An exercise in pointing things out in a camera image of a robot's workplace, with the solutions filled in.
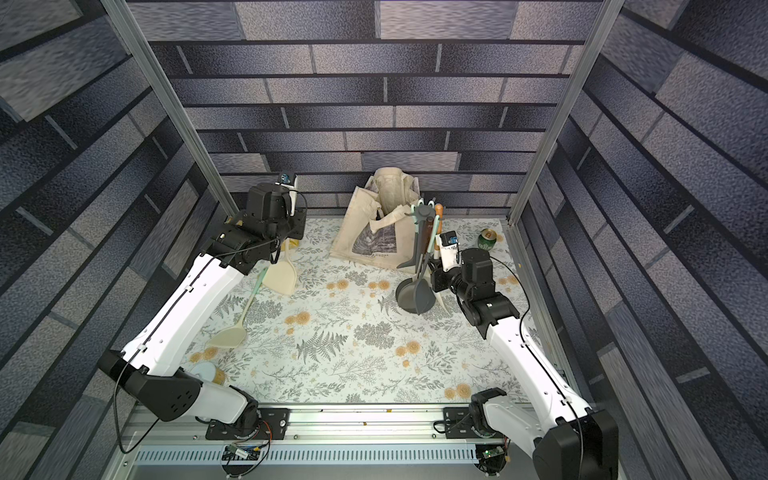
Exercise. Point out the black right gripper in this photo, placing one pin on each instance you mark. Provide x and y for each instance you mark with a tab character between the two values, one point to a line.
441	279

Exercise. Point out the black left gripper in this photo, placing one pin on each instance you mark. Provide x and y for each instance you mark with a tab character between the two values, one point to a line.
300	223

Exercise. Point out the grey utensil rack stand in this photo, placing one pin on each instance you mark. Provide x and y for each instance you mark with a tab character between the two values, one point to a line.
414	295

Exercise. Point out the mint handle cream spoon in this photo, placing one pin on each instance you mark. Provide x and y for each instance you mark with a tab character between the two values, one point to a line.
232	337

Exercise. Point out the mint handle cream spatula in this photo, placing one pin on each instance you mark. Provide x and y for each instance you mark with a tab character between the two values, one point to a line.
282	277

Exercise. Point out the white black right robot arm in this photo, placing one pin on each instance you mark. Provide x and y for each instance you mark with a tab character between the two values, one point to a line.
565	437

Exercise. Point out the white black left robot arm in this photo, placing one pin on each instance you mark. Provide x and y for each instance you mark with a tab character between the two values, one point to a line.
149	368

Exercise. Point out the green beer can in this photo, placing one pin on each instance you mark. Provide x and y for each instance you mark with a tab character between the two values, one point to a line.
487	239

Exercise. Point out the beige canvas tote bag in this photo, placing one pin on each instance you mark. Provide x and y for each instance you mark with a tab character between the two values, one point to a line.
377	229

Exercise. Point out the right circuit board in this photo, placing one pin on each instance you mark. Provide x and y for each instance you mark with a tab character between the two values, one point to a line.
491	459

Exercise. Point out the circuit board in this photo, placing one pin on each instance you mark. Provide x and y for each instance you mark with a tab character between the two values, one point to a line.
233	453
491	459

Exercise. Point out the left circuit board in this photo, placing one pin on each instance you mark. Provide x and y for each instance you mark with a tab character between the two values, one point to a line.
233	453

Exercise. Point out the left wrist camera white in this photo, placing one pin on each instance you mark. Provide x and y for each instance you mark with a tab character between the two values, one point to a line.
288	181

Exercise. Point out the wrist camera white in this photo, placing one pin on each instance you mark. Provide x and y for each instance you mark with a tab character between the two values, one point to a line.
288	181
449	250

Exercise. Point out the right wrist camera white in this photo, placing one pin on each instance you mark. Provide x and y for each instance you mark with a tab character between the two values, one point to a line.
449	250

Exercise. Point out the dark brown handle utensil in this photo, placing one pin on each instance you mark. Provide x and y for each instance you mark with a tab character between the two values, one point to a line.
427	243

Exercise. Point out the mint handle grey ladle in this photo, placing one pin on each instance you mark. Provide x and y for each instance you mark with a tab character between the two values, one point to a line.
423	216

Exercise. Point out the wooden handle white utensil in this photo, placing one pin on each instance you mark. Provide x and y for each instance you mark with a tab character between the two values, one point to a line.
434	255

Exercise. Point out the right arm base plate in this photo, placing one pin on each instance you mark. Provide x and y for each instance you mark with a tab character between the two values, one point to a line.
463	422

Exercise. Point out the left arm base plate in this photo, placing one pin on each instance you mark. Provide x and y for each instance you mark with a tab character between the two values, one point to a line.
257	425

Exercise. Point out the aluminium rail frame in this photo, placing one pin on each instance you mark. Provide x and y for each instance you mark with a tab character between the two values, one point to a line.
322	441

